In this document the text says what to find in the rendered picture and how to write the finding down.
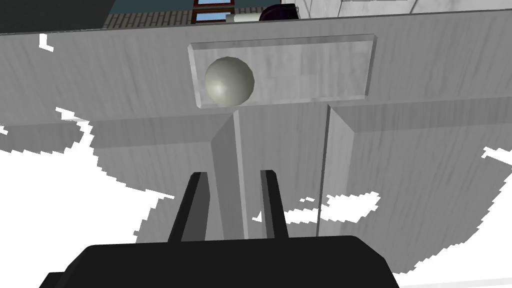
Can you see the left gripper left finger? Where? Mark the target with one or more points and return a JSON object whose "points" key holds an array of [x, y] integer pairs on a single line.
{"points": [[192, 212]]}

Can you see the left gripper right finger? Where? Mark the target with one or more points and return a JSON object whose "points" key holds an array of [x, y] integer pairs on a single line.
{"points": [[274, 208]]}

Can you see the grey wooden cupboard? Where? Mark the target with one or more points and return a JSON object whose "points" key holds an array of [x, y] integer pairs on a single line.
{"points": [[384, 140]]}

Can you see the grey round knob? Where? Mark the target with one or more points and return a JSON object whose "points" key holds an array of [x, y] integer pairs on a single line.
{"points": [[229, 81]]}

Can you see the grey drawer front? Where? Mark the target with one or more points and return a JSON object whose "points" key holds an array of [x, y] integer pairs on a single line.
{"points": [[304, 70]]}

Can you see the brown framed window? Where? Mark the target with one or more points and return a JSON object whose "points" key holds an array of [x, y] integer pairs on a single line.
{"points": [[212, 10]]}

